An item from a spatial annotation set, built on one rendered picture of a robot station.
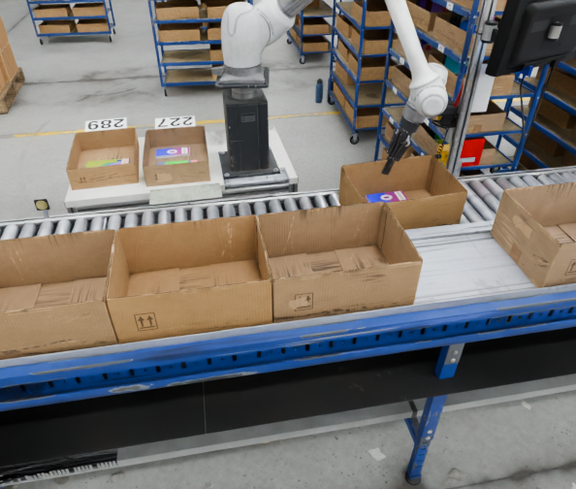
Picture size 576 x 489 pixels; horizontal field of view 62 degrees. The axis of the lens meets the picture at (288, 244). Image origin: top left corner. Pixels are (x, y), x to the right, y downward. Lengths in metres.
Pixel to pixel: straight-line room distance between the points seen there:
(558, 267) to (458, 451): 0.97
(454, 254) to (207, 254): 0.77
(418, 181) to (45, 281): 1.45
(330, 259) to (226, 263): 0.32
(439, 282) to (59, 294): 1.10
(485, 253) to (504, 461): 0.93
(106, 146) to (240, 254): 1.29
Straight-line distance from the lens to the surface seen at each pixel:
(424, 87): 1.73
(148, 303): 1.20
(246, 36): 2.04
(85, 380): 1.35
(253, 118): 2.14
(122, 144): 2.59
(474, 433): 2.28
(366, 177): 2.00
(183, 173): 2.17
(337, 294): 1.25
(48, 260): 1.52
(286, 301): 1.23
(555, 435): 2.40
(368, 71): 4.09
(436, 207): 1.84
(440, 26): 2.89
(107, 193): 2.22
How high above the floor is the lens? 1.83
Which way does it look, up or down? 37 degrees down
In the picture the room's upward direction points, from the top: straight up
